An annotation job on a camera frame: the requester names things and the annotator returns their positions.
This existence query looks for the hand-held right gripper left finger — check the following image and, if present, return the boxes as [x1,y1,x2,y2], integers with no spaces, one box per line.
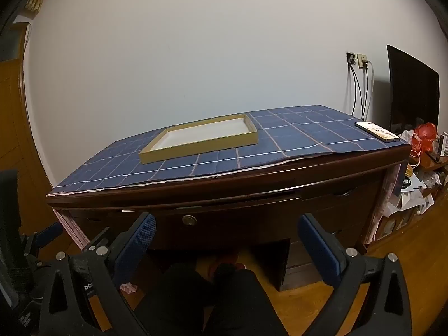
[38,213,157,336]

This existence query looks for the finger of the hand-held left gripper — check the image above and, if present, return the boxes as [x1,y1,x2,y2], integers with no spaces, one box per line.
[20,221,64,265]

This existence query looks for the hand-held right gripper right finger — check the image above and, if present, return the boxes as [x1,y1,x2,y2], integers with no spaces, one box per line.
[298,213,412,336]

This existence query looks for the dark wooden desk drawer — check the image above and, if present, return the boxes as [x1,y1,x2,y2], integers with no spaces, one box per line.
[122,196,304,251]

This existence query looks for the shallow cardboard tray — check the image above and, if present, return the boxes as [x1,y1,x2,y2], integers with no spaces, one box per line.
[139,113,258,164]

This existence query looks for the pink floral cloth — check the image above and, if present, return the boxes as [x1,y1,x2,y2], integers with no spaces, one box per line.
[52,154,410,295]

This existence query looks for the person's black trouser legs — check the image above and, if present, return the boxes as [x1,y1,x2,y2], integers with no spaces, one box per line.
[136,262,288,336]

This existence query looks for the dark wooden desk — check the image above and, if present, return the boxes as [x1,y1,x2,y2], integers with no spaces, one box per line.
[45,143,414,292]

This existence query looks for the wooden wardrobe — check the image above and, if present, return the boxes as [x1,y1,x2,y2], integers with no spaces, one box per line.
[0,21,85,253]

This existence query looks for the white crumpled paper pile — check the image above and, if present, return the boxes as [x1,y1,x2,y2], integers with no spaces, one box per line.
[398,170,442,218]

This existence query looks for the blue plaid tablecloth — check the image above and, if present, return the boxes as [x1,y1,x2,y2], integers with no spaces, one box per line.
[55,104,411,194]

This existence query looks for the smartphone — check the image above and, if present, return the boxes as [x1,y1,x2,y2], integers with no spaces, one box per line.
[354,121,400,143]

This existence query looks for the red plastic bag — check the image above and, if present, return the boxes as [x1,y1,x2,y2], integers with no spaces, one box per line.
[411,122,439,152]

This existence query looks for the black monitor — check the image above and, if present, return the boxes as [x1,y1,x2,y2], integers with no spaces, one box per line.
[386,44,440,138]

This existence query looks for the yellow paper bundle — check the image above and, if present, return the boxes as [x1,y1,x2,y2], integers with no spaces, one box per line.
[24,0,47,17]

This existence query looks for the grey power cable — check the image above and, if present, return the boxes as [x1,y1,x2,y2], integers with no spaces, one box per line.
[362,62,375,120]

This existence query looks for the wall socket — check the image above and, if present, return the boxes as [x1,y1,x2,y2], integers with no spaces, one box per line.
[346,52,369,69]

